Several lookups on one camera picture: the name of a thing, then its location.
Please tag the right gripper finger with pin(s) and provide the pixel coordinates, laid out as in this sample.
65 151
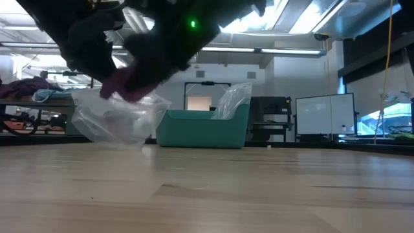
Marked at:
148 64

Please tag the purple elastic bandage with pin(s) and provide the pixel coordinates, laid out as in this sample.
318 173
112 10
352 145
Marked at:
118 85

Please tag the clear plastic bag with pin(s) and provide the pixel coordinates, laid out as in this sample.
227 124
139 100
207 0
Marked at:
116 119

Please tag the teal cloth pile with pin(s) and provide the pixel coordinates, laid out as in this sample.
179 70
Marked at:
48 94

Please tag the long ceiling light strip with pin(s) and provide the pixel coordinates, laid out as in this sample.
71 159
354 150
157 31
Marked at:
258 50

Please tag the purple cloth pile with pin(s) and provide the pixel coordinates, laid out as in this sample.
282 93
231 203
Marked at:
22 87

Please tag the grey metal work table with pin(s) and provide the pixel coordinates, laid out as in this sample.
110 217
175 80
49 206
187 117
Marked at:
39 103

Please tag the green plastic bin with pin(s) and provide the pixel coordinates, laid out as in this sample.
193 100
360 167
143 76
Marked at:
200 129

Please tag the clear bag with cotton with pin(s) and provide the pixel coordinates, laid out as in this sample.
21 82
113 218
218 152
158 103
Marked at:
233 100

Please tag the black wheel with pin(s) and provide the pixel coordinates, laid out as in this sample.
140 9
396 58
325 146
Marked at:
32 127

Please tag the black equipment cart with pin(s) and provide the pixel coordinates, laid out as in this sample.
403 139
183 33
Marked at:
268 110

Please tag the white whiteboard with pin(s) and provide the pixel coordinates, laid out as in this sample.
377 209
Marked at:
323 113

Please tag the black aluminium table frame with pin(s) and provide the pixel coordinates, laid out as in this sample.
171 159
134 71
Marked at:
323 145

